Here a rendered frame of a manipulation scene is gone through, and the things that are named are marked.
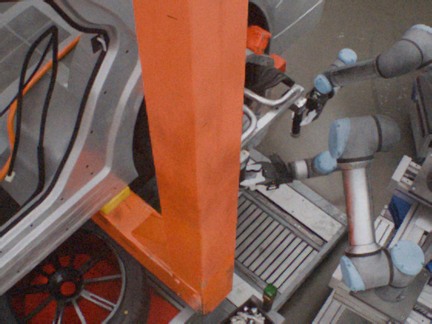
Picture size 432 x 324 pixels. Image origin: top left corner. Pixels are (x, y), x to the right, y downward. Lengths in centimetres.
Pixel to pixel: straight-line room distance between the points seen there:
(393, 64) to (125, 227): 115
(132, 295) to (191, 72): 138
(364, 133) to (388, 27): 242
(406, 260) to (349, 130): 44
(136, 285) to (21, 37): 112
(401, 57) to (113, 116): 100
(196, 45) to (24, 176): 141
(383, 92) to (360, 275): 203
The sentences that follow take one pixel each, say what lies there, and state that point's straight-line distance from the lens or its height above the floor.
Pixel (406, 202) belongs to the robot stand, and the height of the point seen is 68.
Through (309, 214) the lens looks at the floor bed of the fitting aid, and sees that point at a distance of 302.
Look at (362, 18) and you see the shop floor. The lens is 418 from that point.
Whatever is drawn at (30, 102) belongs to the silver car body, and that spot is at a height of 102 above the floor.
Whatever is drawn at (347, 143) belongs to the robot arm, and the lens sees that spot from 178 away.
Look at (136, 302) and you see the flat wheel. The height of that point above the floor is 50.
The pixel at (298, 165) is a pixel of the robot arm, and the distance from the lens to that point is 225.
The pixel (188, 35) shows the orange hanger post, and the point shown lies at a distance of 106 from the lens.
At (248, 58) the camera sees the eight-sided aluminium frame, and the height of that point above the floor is 110.
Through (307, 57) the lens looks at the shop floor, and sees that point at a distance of 380.
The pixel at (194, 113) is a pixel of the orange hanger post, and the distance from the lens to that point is 122.
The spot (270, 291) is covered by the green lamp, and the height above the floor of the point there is 66.
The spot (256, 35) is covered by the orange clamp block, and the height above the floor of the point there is 115.
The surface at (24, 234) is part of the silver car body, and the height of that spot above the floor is 93.
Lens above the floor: 267
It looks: 55 degrees down
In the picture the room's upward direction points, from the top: 1 degrees clockwise
